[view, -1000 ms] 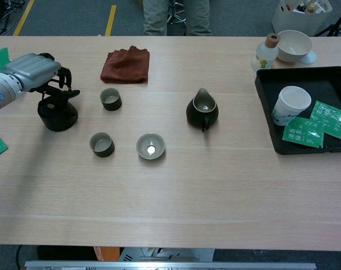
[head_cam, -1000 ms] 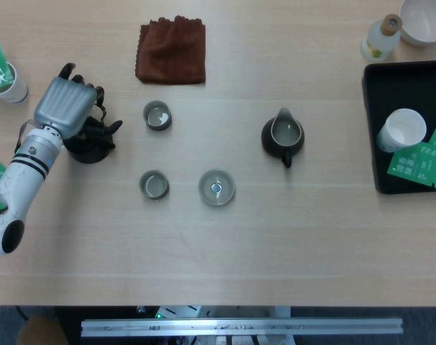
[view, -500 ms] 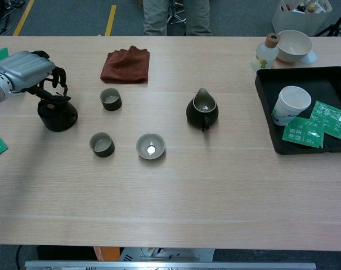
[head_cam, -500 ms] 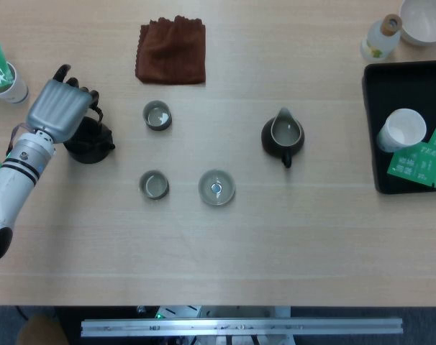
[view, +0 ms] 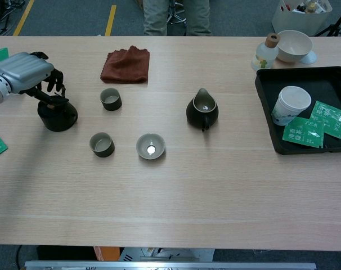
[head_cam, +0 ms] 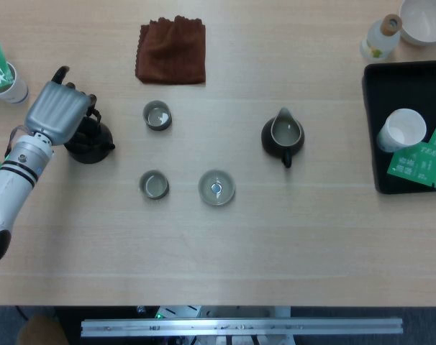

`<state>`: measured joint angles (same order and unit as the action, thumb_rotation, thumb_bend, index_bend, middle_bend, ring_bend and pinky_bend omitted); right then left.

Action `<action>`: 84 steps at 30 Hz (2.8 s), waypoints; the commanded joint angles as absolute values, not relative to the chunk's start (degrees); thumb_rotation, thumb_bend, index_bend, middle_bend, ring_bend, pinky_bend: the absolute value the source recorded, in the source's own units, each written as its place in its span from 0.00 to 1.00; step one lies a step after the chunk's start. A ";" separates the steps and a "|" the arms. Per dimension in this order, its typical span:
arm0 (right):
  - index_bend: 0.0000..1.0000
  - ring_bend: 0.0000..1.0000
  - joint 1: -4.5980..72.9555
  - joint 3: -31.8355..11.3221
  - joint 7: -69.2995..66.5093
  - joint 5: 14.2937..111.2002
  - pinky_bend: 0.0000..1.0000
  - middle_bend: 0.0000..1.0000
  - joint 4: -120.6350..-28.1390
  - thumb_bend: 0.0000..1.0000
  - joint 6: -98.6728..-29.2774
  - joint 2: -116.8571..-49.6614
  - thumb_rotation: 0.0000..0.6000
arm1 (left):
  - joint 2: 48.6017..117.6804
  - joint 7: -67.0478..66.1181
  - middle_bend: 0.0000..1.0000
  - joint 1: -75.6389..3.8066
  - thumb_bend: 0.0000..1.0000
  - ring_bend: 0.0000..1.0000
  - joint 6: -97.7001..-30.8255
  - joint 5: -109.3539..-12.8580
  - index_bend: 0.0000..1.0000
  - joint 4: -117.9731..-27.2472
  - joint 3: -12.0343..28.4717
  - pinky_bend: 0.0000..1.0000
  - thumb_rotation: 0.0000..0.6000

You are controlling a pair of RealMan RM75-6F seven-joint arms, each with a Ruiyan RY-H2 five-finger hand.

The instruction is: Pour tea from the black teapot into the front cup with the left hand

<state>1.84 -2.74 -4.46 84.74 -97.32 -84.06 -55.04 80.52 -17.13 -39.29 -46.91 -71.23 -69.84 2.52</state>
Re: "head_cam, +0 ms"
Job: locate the grey-green ceramic tea strainer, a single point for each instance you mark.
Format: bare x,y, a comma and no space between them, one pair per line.
207,188

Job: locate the aluminium rail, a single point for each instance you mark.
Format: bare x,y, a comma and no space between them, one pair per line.
239,327

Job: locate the glass bottle with wooden cap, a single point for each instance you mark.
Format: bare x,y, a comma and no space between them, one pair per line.
376,39

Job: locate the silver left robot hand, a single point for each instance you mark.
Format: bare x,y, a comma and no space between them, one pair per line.
56,111

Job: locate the beige bowl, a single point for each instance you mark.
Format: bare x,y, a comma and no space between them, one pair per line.
423,21

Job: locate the black plastic tray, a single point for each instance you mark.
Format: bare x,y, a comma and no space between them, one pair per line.
401,82

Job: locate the green-printed white paper cup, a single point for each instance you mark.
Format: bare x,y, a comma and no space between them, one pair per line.
401,129

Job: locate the brown folded cloth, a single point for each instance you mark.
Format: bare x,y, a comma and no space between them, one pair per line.
171,50

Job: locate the dark ceramic pouring pitcher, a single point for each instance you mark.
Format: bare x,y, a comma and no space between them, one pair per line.
272,147

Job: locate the black cast iron teapot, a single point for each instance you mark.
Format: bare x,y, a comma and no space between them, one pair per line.
92,151

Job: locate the blue-striped white paper cup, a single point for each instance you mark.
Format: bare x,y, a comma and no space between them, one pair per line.
16,91

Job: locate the dark green cylindrical teacup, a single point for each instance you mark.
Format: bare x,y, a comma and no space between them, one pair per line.
154,186
157,116

